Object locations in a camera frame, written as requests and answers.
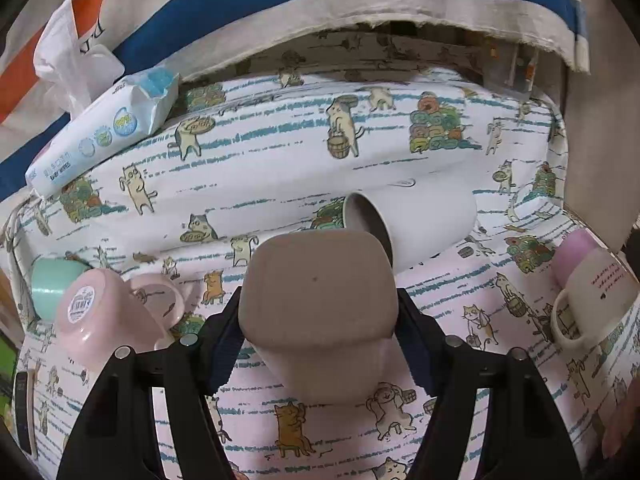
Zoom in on mint green cup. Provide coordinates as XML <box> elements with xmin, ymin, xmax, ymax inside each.
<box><xmin>30</xmin><ymin>257</ymin><xmax>92</xmax><ymax>322</ymax></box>

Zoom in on baby wipes packet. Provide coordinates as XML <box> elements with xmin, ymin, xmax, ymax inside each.
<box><xmin>24</xmin><ymin>0</ymin><xmax>182</xmax><ymax>199</ymax></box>

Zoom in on pink mug with handle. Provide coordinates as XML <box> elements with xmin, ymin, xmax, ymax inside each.
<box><xmin>54</xmin><ymin>268</ymin><xmax>187</xmax><ymax>374</ymax></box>

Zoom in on beige square cup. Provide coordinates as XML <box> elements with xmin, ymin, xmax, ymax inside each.
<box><xmin>238</xmin><ymin>232</ymin><xmax>399</xmax><ymax>406</ymax></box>

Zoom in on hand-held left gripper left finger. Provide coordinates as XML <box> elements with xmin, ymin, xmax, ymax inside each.
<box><xmin>56</xmin><ymin>287</ymin><xmax>247</xmax><ymax>480</ymax></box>

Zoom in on cat printed blanket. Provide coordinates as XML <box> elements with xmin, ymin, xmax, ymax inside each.
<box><xmin>0</xmin><ymin>30</ymin><xmax>640</xmax><ymax>480</ymax></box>

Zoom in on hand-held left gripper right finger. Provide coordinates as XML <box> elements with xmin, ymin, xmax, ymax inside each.
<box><xmin>395</xmin><ymin>287</ymin><xmax>584</xmax><ymax>480</ymax></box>

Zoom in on white cup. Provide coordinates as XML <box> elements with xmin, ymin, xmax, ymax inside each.
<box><xmin>342</xmin><ymin>179</ymin><xmax>477</xmax><ymax>269</ymax></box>

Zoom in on brown cardboard box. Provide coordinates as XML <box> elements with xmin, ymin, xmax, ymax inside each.
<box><xmin>564</xmin><ymin>50</ymin><xmax>640</xmax><ymax>253</ymax></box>

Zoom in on purple cup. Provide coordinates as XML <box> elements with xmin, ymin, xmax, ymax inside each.
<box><xmin>552</xmin><ymin>229</ymin><xmax>602</xmax><ymax>287</ymax></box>

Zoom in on person's right hand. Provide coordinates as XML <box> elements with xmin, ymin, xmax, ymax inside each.
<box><xmin>601</xmin><ymin>374</ymin><xmax>640</xmax><ymax>462</ymax></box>

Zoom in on striped canvas cloth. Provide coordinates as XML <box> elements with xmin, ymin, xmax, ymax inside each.
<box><xmin>0</xmin><ymin>0</ymin><xmax>595</xmax><ymax>202</ymax></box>

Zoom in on black remote control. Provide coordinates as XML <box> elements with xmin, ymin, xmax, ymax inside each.
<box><xmin>14</xmin><ymin>369</ymin><xmax>40</xmax><ymax>461</ymax></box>

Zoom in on cream mug with handle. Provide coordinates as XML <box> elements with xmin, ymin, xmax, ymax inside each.
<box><xmin>550</xmin><ymin>247</ymin><xmax>640</xmax><ymax>354</ymax></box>

